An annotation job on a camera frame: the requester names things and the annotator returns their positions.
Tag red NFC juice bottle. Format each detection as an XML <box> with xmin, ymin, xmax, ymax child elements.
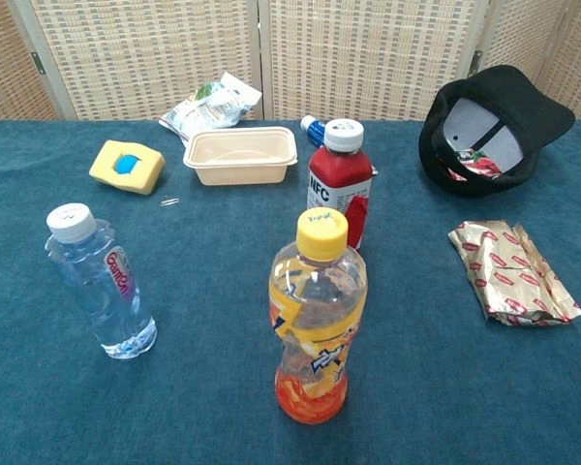
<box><xmin>307</xmin><ymin>118</ymin><xmax>379</xmax><ymax>252</ymax></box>

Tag orange drink bottle yellow cap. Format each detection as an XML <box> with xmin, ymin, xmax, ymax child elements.
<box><xmin>268</xmin><ymin>206</ymin><xmax>369</xmax><ymax>425</ymax></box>

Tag beige plastic food container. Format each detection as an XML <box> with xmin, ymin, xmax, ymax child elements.
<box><xmin>182</xmin><ymin>126</ymin><xmax>299</xmax><ymax>187</ymax></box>

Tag small blue bottle white cap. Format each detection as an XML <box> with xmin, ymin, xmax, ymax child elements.
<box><xmin>299</xmin><ymin>114</ymin><xmax>331</xmax><ymax>146</ymax></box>

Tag crumpled white green snack bag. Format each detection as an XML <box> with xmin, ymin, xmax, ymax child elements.
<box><xmin>158</xmin><ymin>71</ymin><xmax>263</xmax><ymax>146</ymax></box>

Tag woven folding screen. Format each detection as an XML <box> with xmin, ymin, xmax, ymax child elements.
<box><xmin>0</xmin><ymin>0</ymin><xmax>581</xmax><ymax>125</ymax></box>

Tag clear water bottle white cap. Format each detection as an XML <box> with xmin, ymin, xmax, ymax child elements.
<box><xmin>44</xmin><ymin>202</ymin><xmax>158</xmax><ymax>360</ymax></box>

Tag yellow foam block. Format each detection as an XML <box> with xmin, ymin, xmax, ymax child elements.
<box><xmin>88</xmin><ymin>139</ymin><xmax>167</xmax><ymax>197</ymax></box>

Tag red snack packet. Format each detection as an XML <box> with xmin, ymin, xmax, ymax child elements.
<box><xmin>447</xmin><ymin>149</ymin><xmax>505</xmax><ymax>183</ymax></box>

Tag teal tablecloth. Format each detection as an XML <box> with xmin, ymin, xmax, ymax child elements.
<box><xmin>0</xmin><ymin>118</ymin><xmax>581</xmax><ymax>465</ymax></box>

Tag gold foil wrapper red logos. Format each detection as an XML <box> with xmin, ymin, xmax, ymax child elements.
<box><xmin>447</xmin><ymin>220</ymin><xmax>581</xmax><ymax>327</ymax></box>

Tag black baseball cap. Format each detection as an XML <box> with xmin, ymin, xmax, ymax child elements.
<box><xmin>417</xmin><ymin>64</ymin><xmax>576</xmax><ymax>199</ymax></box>

